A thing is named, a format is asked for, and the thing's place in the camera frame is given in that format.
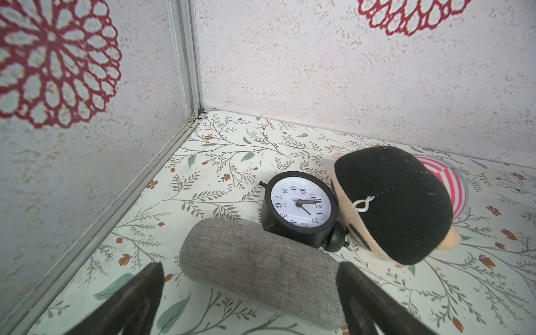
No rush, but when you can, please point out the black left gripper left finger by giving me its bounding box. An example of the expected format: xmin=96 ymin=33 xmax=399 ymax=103
xmin=67 ymin=262 xmax=164 ymax=335

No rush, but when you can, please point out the grey fabric glasses case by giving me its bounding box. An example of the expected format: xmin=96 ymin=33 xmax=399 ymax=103
xmin=180 ymin=218 xmax=346 ymax=330

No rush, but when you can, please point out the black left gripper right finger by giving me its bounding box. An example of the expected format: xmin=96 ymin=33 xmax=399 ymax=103
xmin=336 ymin=262 xmax=434 ymax=335

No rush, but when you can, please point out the black alarm clock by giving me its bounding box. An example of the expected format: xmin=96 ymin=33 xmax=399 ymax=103
xmin=259 ymin=171 xmax=349 ymax=253

